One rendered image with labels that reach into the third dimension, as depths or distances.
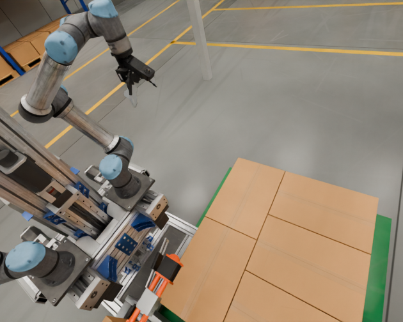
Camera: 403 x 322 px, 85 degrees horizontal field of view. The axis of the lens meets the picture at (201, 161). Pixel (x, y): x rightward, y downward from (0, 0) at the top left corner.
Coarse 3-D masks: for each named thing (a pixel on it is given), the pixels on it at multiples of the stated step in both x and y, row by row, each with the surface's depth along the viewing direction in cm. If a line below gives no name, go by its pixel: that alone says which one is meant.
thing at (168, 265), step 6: (168, 258) 90; (174, 258) 90; (162, 264) 89; (168, 264) 89; (174, 264) 88; (180, 264) 89; (156, 270) 88; (162, 270) 88; (168, 270) 87; (174, 270) 87; (162, 276) 86; (168, 276) 86; (174, 276) 90
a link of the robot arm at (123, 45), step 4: (120, 40) 74; (124, 40) 75; (128, 40) 77; (108, 44) 75; (112, 44) 74; (116, 44) 74; (120, 44) 75; (124, 44) 75; (128, 44) 77; (112, 48) 76; (116, 48) 75; (120, 48) 76; (124, 48) 76; (128, 48) 77; (112, 52) 78; (116, 52) 77; (120, 52) 77; (124, 52) 77
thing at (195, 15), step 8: (192, 0) 289; (192, 8) 297; (192, 16) 305; (200, 16) 308; (192, 24) 314; (200, 24) 314; (200, 32) 318; (200, 40) 327; (200, 48) 337; (200, 56) 348; (208, 56) 353; (200, 64) 360; (208, 64) 359; (208, 72) 366
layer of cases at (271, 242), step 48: (240, 192) 166; (288, 192) 158; (336, 192) 151; (192, 240) 151; (240, 240) 144; (288, 240) 138; (336, 240) 132; (192, 288) 132; (240, 288) 127; (288, 288) 122; (336, 288) 118
